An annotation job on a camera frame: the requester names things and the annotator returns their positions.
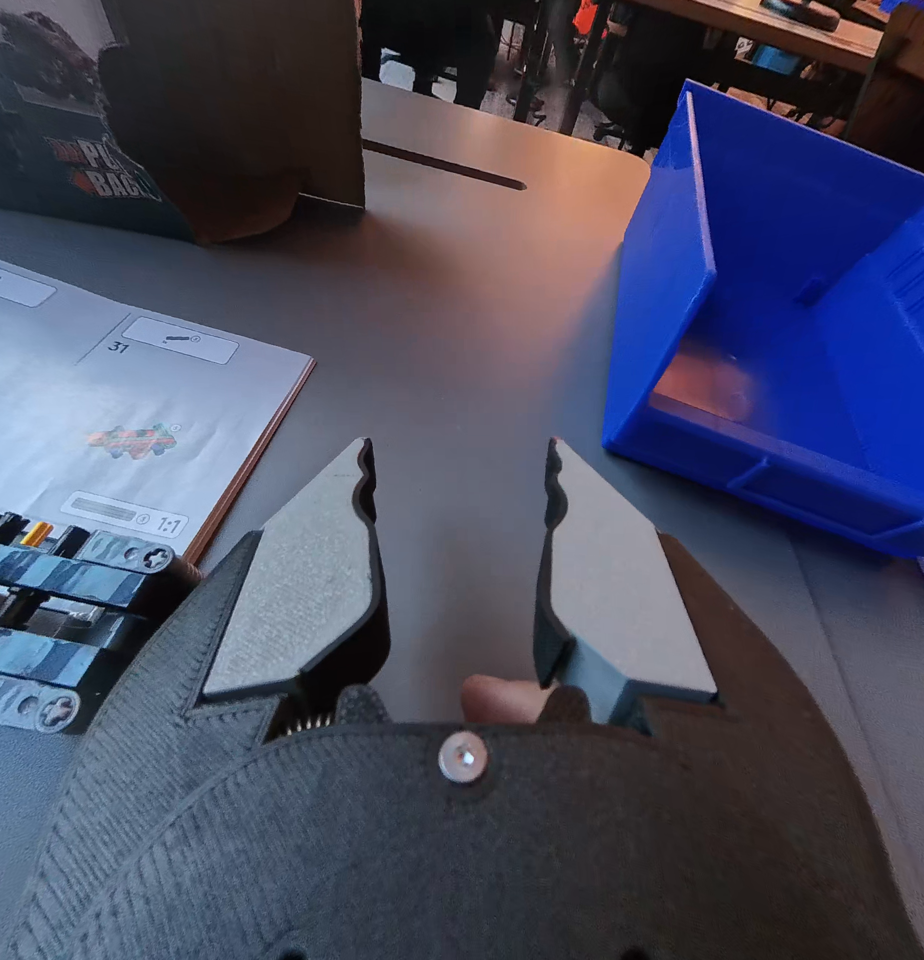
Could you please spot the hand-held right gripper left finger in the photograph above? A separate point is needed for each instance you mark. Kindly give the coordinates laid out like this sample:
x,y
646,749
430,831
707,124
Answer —
x,y
282,592

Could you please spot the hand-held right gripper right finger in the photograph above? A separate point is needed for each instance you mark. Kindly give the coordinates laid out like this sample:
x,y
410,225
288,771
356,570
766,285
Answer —
x,y
619,592

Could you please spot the dark blue lego model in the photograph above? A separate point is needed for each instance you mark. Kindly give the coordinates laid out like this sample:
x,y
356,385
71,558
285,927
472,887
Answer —
x,y
72,581

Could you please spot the printed cardboard lego box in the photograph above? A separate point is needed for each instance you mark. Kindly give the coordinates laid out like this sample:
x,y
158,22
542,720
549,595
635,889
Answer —
x,y
244,112

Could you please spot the person's right hand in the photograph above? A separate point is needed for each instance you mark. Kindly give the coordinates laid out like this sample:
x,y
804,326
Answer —
x,y
503,699

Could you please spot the white instruction booklet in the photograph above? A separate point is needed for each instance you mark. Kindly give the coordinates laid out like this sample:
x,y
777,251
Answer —
x,y
94,390

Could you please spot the blue plastic storage bin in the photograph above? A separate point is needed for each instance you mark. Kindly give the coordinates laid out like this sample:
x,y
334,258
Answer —
x,y
769,262

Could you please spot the black office chair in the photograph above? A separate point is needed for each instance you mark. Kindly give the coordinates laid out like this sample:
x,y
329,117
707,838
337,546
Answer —
x,y
630,97

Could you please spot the small blue object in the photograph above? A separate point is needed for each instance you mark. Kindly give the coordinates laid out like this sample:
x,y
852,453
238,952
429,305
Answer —
x,y
769,55

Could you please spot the orange object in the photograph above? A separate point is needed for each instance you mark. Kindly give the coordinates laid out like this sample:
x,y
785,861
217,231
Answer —
x,y
588,16

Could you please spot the wooden table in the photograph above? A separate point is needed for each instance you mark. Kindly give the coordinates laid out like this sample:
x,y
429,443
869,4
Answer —
x,y
769,26

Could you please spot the black round object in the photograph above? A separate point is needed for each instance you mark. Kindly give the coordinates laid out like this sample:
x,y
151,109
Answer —
x,y
803,13

